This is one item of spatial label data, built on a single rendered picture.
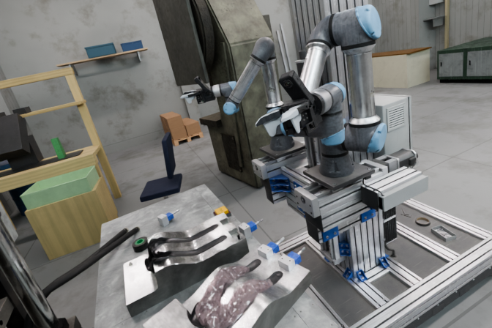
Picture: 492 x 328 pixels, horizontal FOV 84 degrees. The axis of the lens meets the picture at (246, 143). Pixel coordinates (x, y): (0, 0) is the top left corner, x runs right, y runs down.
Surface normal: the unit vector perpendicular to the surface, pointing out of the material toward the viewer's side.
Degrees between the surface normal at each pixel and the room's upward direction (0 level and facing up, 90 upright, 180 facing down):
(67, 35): 90
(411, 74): 90
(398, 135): 90
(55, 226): 90
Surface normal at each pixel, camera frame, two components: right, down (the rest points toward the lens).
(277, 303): 0.67, 0.09
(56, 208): 0.33, 0.22
